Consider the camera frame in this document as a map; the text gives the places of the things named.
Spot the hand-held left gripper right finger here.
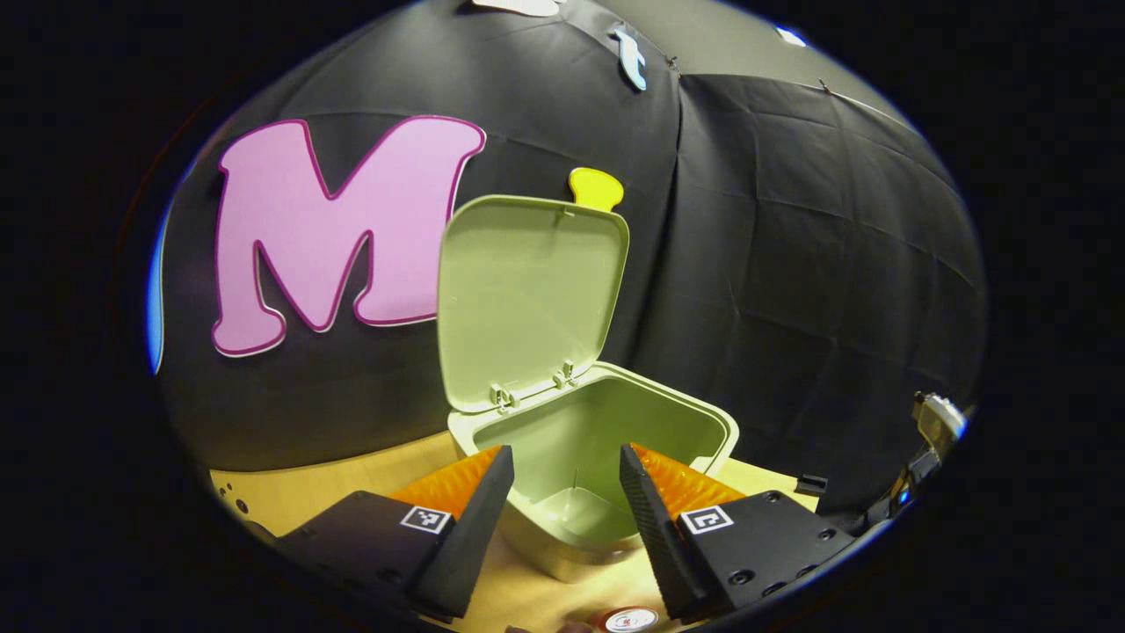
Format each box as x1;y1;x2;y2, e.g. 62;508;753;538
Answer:
619;442;858;623

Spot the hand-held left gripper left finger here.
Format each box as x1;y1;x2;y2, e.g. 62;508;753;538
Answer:
272;444;516;623

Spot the red pop can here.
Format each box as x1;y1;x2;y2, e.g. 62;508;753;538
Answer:
600;607;660;633

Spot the pale green desktop garbage bin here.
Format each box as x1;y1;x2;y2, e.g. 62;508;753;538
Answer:
437;193;741;584

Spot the wooden desktop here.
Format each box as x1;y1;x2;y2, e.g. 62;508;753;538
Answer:
209;431;823;633

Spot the black backdrop cloth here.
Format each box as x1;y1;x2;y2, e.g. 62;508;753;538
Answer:
145;0;990;528

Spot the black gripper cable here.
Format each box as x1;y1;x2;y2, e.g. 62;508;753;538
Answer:
844;448;933;530

